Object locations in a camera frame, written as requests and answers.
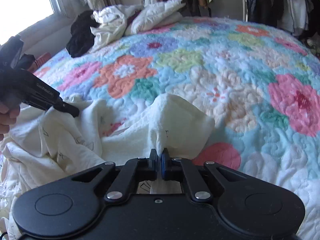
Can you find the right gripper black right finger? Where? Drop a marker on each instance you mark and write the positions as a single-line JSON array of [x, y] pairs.
[[187, 174]]

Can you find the white quilted jacket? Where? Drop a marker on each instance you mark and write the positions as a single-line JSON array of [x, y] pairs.
[[156, 15]]

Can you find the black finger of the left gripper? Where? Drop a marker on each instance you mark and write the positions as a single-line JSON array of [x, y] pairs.
[[66, 108]]

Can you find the white bow print dress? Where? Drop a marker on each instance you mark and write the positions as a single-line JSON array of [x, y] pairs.
[[47, 146]]

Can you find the dark brown fuzzy garment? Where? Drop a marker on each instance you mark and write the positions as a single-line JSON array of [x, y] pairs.
[[82, 38]]

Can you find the hanging clothes on white rack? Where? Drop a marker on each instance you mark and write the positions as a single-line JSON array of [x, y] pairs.
[[300, 18]]

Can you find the red suitcase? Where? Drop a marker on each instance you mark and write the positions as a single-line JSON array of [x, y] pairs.
[[39, 62]]

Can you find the cream crumpled garment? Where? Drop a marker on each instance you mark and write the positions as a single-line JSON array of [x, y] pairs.
[[112, 22]]

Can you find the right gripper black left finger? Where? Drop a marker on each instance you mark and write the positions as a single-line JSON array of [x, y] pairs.
[[130, 175]]

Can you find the white clothes rack pole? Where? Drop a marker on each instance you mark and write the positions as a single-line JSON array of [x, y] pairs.
[[244, 10]]

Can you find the colourful floral quilt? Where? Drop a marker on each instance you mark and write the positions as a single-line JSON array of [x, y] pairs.
[[259, 84]]

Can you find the person's left hand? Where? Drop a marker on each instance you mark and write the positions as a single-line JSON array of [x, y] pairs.
[[8, 117]]

